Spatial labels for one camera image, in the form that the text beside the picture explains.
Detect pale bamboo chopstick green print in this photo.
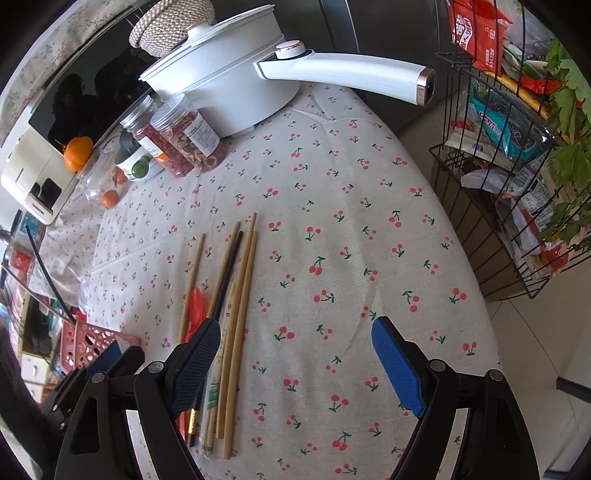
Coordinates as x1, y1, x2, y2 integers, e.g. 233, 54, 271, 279
205, 282, 237, 455
202, 295, 232, 457

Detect thin light wooden chopstick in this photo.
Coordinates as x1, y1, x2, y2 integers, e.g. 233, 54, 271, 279
178, 233, 207, 344

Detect cluttered storage shelf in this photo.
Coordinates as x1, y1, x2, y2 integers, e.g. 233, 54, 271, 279
0, 208, 88, 398

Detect red plastic spoon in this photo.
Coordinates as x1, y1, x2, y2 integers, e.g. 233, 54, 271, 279
181, 285, 205, 440

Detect black cable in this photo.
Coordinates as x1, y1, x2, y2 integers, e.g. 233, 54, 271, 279
25, 225, 78, 325

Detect black wire rack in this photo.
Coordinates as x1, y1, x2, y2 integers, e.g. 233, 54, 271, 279
429, 0, 591, 301

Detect cherry print tablecloth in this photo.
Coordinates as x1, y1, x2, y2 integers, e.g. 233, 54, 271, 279
41, 83, 504, 480

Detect dark brown chopstick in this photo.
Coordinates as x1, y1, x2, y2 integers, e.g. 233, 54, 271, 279
204, 222, 242, 321

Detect floral cover cloth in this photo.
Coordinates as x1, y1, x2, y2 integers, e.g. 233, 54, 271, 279
0, 0, 139, 144

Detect white electric pot with handle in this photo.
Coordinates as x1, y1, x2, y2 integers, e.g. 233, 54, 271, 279
139, 4, 437, 139

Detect clear plastic fruit box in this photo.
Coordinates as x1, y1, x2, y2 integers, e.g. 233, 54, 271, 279
83, 152, 132, 210

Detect pile of snack packets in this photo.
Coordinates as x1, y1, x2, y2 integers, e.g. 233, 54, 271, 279
445, 0, 573, 278

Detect clear jar of dried slices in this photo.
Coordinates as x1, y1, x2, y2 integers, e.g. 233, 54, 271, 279
150, 92, 227, 174

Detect white bowl with flower print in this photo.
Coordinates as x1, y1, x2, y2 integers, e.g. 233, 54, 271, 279
115, 129, 167, 183

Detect black chair frame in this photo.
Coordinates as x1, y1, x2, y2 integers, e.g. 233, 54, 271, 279
556, 376, 591, 398

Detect leafy green vegetables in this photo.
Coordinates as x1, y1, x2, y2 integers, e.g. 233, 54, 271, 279
540, 37, 591, 252

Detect long wooden chopstick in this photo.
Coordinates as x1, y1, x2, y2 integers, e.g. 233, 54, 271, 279
215, 212, 258, 439
224, 232, 259, 459

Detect clear jar of red dried fruit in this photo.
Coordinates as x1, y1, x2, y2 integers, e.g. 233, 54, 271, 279
121, 95, 195, 178

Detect large orange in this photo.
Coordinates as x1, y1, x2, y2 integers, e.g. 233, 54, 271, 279
63, 136, 95, 172

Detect black chopstick with gold band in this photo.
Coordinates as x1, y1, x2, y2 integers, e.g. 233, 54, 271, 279
187, 231, 245, 448

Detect white pot lid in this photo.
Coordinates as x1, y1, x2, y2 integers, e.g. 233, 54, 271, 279
154, 4, 278, 65

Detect beige woven trivet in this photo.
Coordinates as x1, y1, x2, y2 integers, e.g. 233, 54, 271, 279
128, 0, 215, 58

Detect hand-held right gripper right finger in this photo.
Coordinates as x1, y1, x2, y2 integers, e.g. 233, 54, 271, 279
372, 316, 541, 480

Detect pink perforated plastic basket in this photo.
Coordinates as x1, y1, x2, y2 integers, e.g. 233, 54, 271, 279
60, 318, 141, 371

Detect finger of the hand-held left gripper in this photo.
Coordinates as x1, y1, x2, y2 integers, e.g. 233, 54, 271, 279
87, 342, 147, 380

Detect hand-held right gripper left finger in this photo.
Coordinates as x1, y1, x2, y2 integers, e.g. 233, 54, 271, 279
53, 318, 222, 480

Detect white oven with black door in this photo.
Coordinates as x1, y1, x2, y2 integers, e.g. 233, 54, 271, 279
0, 18, 158, 227

